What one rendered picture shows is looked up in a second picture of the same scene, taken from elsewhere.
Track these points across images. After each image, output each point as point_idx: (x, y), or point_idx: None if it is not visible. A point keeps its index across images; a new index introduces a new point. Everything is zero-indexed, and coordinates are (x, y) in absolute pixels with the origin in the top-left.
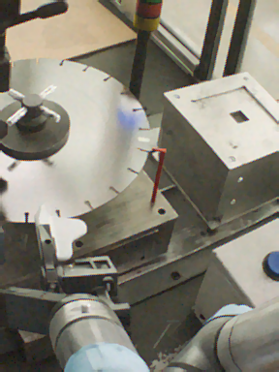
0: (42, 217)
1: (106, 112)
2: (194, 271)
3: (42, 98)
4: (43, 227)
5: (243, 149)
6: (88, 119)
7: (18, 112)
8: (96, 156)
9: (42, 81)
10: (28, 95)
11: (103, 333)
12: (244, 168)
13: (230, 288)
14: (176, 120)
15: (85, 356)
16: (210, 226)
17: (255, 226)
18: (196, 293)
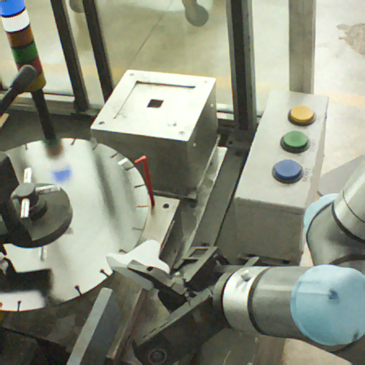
0: (121, 260)
1: (76, 164)
2: (213, 233)
3: (30, 182)
4: (131, 264)
5: (182, 121)
6: (70, 178)
7: (24, 205)
8: (104, 195)
9: None
10: (17, 188)
11: (288, 274)
12: (194, 133)
13: (268, 213)
14: (114, 141)
15: (303, 294)
16: (192, 197)
17: (220, 173)
18: (229, 246)
